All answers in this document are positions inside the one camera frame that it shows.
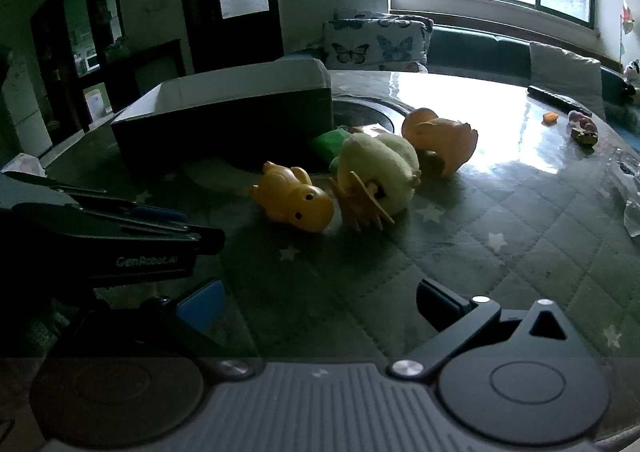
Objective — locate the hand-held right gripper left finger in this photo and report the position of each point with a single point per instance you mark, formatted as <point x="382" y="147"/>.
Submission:
<point x="202" y="306"/>

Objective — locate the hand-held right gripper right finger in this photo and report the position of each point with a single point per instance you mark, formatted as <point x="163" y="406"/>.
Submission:
<point x="440" y="306"/>

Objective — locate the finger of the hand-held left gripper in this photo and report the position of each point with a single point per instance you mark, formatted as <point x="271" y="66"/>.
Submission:
<point x="206" y="238"/>
<point x="155" y="213"/>

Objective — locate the cardboard box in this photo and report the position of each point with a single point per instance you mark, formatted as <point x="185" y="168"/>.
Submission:
<point x="225" y="131"/>

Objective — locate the pale yellow plush duck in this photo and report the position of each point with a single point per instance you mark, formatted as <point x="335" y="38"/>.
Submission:
<point x="382" y="164"/>

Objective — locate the green toy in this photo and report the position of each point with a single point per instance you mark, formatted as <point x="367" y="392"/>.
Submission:
<point x="330" y="144"/>

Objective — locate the orange rubber duck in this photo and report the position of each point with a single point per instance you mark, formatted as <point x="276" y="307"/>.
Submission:
<point x="445" y="136"/>

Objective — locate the white crumpled cloth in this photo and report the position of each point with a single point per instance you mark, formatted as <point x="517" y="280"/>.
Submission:
<point x="22" y="165"/>

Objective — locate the white refrigerator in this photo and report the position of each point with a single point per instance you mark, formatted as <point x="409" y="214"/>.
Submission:
<point x="22" y="111"/>

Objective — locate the dark wooden cabinet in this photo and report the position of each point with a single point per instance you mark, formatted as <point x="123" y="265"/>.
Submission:
<point x="55" y="41"/>

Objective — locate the round black hotplate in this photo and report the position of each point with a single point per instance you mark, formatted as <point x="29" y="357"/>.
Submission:
<point x="370" y="114"/>

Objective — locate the dark door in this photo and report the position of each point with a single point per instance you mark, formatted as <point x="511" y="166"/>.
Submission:
<point x="200" y="6"/>

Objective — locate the small orange piece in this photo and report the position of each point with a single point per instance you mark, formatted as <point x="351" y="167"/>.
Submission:
<point x="550" y="118"/>

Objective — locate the clear plastic bag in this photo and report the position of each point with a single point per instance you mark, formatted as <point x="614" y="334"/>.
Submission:
<point x="627" y="192"/>

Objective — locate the small pink toy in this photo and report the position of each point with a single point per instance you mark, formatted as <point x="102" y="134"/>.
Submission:
<point x="582" y="120"/>

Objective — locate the black remote control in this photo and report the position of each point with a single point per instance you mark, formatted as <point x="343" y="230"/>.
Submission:
<point x="555" y="99"/>

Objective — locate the butterfly print pillow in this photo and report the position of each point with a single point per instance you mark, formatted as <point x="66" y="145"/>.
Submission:
<point x="370" y="46"/>
<point x="400" y="19"/>

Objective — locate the green sofa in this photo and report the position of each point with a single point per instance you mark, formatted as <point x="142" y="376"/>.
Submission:
<point x="475" y="49"/>

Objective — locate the white cushion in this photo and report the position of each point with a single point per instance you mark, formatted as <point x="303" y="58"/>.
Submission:
<point x="570" y="71"/>

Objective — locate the black and white plush toy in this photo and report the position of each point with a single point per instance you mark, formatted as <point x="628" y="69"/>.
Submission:
<point x="631" y="76"/>

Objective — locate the small paper flag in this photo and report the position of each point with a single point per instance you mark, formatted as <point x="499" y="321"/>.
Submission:
<point x="627" y="16"/>

